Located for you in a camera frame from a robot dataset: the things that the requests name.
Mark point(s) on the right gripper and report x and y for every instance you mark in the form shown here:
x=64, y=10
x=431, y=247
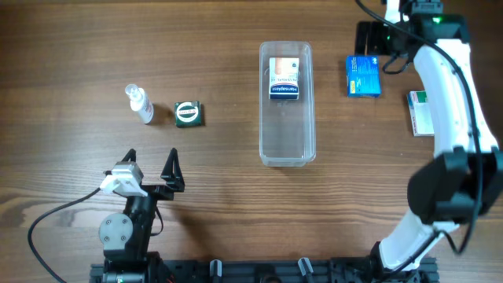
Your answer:
x=366, y=40

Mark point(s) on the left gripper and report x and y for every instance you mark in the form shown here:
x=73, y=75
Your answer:
x=156, y=190

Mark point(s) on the blue lozenge box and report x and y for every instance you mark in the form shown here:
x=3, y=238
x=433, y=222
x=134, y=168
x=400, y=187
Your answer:
x=363, y=76

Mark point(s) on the white glue bottle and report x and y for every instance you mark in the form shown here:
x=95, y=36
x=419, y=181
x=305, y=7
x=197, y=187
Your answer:
x=140, y=103

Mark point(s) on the Hansaplast plaster box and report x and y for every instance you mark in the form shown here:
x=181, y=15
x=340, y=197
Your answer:
x=284, y=78

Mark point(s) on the white green medicine box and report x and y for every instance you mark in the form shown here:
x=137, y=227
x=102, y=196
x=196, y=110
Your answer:
x=420, y=114

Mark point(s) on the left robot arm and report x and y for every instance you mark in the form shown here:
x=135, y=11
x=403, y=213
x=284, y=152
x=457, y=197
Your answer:
x=125, y=236

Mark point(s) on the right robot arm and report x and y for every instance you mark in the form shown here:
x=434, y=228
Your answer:
x=464, y=178

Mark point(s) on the clear plastic container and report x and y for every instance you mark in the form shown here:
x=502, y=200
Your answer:
x=287, y=128

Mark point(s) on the green Zam-Buk box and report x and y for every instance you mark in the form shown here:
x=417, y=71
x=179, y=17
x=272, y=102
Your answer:
x=188, y=114

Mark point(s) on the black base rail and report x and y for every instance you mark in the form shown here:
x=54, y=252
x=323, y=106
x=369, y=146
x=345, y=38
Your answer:
x=329, y=270

